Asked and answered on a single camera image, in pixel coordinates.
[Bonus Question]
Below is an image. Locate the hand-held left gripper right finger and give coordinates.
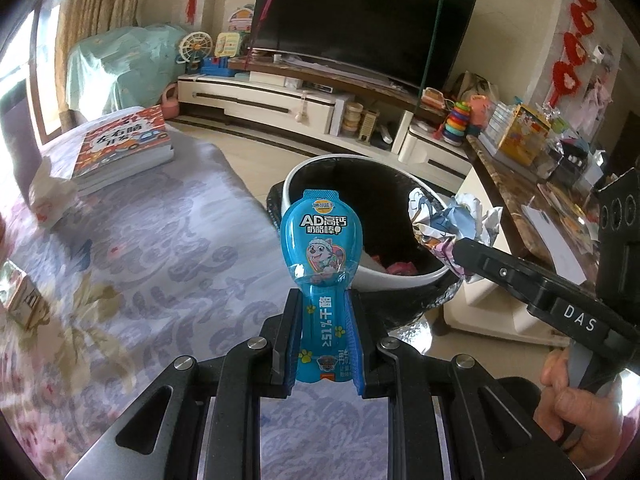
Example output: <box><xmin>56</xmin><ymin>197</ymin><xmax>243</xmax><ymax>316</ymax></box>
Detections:
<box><xmin>345</xmin><ymin>289</ymin><xmax>586</xmax><ymax>480</ymax></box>

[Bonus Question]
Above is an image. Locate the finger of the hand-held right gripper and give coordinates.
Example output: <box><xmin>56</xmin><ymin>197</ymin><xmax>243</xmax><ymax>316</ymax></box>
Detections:
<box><xmin>450</xmin><ymin>237</ymin><xmax>557</xmax><ymax>312</ymax></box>

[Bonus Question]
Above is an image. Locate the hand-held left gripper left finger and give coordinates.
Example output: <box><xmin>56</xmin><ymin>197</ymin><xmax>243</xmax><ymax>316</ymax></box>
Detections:
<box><xmin>65</xmin><ymin>287</ymin><xmax>304</xmax><ymax>480</ymax></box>

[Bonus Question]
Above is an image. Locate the white bin with black bag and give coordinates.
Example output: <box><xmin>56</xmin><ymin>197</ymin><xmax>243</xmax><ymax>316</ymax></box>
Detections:
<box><xmin>266</xmin><ymin>155</ymin><xmax>464</xmax><ymax>337</ymax></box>

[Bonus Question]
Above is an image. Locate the blue cheese stick wrapper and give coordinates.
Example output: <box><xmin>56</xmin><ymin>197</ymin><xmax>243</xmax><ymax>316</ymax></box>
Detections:
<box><xmin>280</xmin><ymin>188</ymin><xmax>364</xmax><ymax>384</ymax></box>

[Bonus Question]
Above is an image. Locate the person's right hand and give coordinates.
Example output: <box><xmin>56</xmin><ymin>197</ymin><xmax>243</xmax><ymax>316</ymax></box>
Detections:
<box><xmin>532</xmin><ymin>347</ymin><xmax>627</xmax><ymax>461</ymax></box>

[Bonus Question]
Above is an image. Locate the marble top side cabinet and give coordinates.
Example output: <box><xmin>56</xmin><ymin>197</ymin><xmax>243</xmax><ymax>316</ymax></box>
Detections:
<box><xmin>442</xmin><ymin>132</ymin><xmax>617</xmax><ymax>349</ymax></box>

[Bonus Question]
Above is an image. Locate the yellow cartoon box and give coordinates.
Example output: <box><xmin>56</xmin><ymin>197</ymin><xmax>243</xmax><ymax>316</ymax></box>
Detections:
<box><xmin>497</xmin><ymin>104</ymin><xmax>552</xmax><ymax>167</ymax></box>

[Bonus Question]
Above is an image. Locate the floral tablecloth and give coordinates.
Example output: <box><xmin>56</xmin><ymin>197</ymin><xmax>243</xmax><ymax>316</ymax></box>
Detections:
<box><xmin>0</xmin><ymin>105</ymin><xmax>437</xmax><ymax>480</ymax></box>

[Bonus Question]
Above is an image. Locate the clear plastic box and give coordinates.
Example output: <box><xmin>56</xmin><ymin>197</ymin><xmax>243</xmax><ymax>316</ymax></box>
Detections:
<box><xmin>486</xmin><ymin>102</ymin><xmax>517</xmax><ymax>154</ymax></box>

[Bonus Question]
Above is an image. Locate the rainbow stacking rings toy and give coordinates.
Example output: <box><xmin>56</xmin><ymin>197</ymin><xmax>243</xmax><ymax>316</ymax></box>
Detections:
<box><xmin>442</xmin><ymin>100</ymin><xmax>472</xmax><ymax>144</ymax></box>

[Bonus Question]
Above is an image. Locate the pink toy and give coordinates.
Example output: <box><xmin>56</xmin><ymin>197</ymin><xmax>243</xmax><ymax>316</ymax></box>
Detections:
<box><xmin>467</xmin><ymin>93</ymin><xmax>494</xmax><ymax>129</ymax></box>

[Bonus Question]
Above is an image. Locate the beige bag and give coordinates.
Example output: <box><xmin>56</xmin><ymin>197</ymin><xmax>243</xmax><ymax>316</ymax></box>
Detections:
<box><xmin>452</xmin><ymin>72</ymin><xmax>501</xmax><ymax>107</ymax></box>

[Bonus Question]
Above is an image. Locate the stack of small bowls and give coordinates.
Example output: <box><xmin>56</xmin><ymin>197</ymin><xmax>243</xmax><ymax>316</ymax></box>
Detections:
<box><xmin>342</xmin><ymin>101</ymin><xmax>364</xmax><ymax>136</ymax></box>

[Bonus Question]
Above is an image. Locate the red hanging garland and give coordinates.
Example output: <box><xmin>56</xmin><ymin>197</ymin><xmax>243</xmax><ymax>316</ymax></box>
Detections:
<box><xmin>549</xmin><ymin>0</ymin><xmax>599</xmax><ymax>107</ymax></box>

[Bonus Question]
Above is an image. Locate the green stick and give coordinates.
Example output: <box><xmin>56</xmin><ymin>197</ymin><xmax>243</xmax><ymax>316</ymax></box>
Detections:
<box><xmin>416</xmin><ymin>0</ymin><xmax>447</xmax><ymax>117</ymax></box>

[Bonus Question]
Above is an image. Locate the white and brown television stand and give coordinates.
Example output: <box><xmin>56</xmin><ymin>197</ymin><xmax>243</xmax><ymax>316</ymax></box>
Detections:
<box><xmin>176</xmin><ymin>55</ymin><xmax>473</xmax><ymax>181</ymax></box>

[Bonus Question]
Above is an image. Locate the orange cover picture book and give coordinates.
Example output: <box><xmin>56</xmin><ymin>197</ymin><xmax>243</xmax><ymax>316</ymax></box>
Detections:
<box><xmin>70</xmin><ymin>105</ymin><xmax>175</xmax><ymax>181</ymax></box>

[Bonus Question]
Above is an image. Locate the pink watering can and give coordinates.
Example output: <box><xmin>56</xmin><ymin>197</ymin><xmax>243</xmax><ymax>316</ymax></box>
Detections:
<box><xmin>160</xmin><ymin>83</ymin><xmax>183</xmax><ymax>120</ymax></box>

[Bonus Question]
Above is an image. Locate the green carton box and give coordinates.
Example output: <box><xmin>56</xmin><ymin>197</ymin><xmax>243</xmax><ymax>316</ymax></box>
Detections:
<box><xmin>0</xmin><ymin>259</ymin><xmax>45</xmax><ymax>332</ymax></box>

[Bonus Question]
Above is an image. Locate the black flat television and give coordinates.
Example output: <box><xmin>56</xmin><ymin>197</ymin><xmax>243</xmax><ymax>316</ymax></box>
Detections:
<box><xmin>248</xmin><ymin>0</ymin><xmax>477</xmax><ymax>93</ymax></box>

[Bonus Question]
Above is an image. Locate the yellow toy phone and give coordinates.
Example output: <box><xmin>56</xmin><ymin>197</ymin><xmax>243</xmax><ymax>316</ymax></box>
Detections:
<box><xmin>215</xmin><ymin>31</ymin><xmax>244</xmax><ymax>60</ymax></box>

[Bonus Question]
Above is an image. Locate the small white fan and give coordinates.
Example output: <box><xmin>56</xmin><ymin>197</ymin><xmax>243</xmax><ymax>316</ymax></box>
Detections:
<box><xmin>176</xmin><ymin>31</ymin><xmax>207</xmax><ymax>74</ymax></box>

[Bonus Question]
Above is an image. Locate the teal dust cover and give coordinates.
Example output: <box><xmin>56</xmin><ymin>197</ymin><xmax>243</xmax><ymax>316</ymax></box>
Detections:
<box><xmin>66</xmin><ymin>23</ymin><xmax>189</xmax><ymax>114</ymax></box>

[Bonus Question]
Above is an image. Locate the round colourful toy sign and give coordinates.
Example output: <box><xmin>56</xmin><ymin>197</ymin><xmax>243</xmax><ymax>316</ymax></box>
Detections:
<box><xmin>227</xmin><ymin>5</ymin><xmax>257</xmax><ymax>36</ymax></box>

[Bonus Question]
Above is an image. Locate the pink stick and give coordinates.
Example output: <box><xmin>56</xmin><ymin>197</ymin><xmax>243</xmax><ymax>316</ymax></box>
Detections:
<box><xmin>246</xmin><ymin>0</ymin><xmax>291</xmax><ymax>69</ymax></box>

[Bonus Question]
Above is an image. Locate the beige curtain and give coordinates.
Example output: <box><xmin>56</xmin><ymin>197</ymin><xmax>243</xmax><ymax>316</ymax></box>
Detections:
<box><xmin>54</xmin><ymin>0</ymin><xmax>147</xmax><ymax>112</ymax></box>

